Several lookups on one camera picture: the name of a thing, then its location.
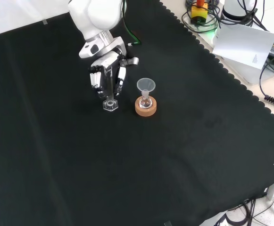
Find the black table cloth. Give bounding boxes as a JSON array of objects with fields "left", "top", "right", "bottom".
[{"left": 0, "top": 0, "right": 274, "bottom": 226}]

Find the clear round-bottom flask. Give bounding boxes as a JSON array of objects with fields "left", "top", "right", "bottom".
[{"left": 138, "top": 92, "right": 154, "bottom": 110}]

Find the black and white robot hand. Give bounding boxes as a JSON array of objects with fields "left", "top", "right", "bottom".
[{"left": 87, "top": 50, "right": 140, "bottom": 99}]

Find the clear graduated cylinder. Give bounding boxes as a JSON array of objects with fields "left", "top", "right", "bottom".
[{"left": 102, "top": 65, "right": 119, "bottom": 112}]

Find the pale board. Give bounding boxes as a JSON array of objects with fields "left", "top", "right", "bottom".
[{"left": 212, "top": 21, "right": 274, "bottom": 70}]

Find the clear plastic funnel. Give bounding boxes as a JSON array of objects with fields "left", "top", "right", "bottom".
[{"left": 136, "top": 78, "right": 156, "bottom": 98}]

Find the cork ring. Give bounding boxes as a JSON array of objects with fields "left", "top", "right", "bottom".
[{"left": 134, "top": 96, "right": 158, "bottom": 117}]

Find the yellow stop button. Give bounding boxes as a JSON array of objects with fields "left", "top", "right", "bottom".
[{"left": 190, "top": 0, "right": 209, "bottom": 24}]

